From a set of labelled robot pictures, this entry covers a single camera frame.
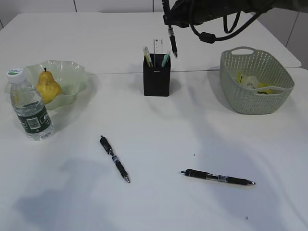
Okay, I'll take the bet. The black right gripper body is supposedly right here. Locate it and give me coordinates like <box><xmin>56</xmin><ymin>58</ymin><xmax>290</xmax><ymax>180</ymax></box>
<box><xmin>164</xmin><ymin>0</ymin><xmax>217</xmax><ymax>27</ymax></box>

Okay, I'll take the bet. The black pen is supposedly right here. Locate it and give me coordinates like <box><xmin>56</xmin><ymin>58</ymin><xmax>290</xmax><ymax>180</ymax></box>
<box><xmin>161</xmin><ymin>0</ymin><xmax>179</xmax><ymax>59</ymax></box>
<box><xmin>181</xmin><ymin>168</ymin><xmax>256</xmax><ymax>186</ymax></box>
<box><xmin>100</xmin><ymin>135</ymin><xmax>131</xmax><ymax>183</ymax></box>

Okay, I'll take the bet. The transparent plastic ruler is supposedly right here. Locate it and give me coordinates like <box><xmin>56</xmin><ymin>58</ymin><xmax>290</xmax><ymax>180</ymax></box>
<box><xmin>154</xmin><ymin>38</ymin><xmax>164</xmax><ymax>54</ymax></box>

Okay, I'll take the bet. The mint green pen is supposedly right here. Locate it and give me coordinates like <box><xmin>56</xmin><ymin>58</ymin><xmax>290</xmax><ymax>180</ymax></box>
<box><xmin>161</xmin><ymin>51</ymin><xmax>170</xmax><ymax>67</ymax></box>

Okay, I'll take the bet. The yellow pen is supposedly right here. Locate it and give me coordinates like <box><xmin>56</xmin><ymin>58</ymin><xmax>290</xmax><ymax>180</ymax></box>
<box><xmin>143</xmin><ymin>46</ymin><xmax>154</xmax><ymax>67</ymax></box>

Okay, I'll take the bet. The yellow white waste paper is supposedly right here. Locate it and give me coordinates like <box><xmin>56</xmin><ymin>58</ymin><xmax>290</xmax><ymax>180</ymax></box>
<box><xmin>236</xmin><ymin>72</ymin><xmax>282</xmax><ymax>95</ymax></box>

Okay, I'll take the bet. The yellow pear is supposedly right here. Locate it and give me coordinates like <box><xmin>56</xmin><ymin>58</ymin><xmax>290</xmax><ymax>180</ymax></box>
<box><xmin>36</xmin><ymin>68</ymin><xmax>62</xmax><ymax>104</ymax></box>

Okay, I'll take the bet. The clear water bottle green label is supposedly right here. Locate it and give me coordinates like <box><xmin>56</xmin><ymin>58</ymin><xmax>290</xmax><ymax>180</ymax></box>
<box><xmin>7</xmin><ymin>68</ymin><xmax>53</xmax><ymax>141</ymax></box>

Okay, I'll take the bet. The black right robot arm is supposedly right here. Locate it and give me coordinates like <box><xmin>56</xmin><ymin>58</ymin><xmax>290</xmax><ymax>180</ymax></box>
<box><xmin>162</xmin><ymin>0</ymin><xmax>308</xmax><ymax>28</ymax></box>

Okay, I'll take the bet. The black square pen holder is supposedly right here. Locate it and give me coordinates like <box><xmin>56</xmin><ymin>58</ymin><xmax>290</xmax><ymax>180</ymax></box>
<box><xmin>143</xmin><ymin>54</ymin><xmax>171</xmax><ymax>97</ymax></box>

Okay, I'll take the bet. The green woven plastic basket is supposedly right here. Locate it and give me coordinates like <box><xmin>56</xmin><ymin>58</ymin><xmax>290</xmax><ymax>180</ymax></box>
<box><xmin>220</xmin><ymin>47</ymin><xmax>295</xmax><ymax>115</ymax></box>

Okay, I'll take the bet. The green wavy glass plate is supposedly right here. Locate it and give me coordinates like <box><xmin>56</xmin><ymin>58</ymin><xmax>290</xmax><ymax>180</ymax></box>
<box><xmin>4</xmin><ymin>60</ymin><xmax>90</xmax><ymax>111</ymax></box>

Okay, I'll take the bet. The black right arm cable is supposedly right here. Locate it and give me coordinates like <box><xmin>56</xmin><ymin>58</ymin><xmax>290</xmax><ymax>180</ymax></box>
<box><xmin>190</xmin><ymin>9</ymin><xmax>263</xmax><ymax>44</ymax></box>

